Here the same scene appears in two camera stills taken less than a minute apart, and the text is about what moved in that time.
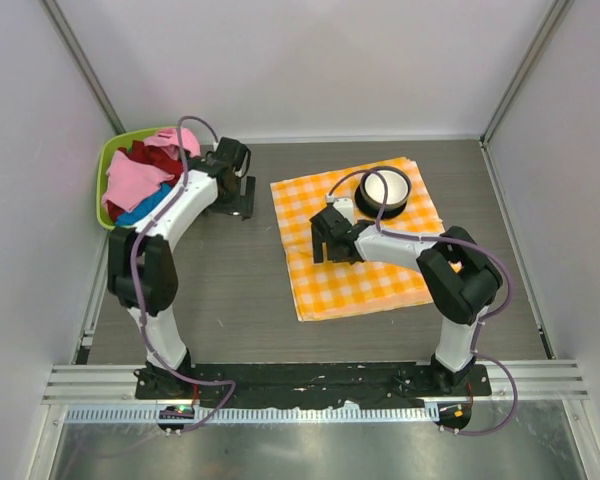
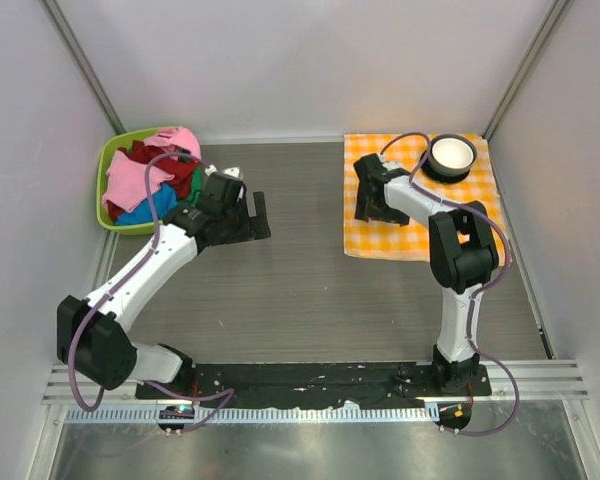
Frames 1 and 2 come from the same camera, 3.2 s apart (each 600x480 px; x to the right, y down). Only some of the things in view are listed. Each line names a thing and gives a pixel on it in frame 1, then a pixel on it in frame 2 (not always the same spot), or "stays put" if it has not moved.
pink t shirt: [169, 140] stays put
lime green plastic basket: [108, 148] stays put
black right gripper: [325, 238] -> [372, 198]
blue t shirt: [130, 217] stays put
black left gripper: [241, 198] -> [250, 220]
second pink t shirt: [128, 183] stays put
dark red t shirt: [153, 156] stays put
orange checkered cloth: [330, 288] -> [383, 240]
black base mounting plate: [312, 385] stays put
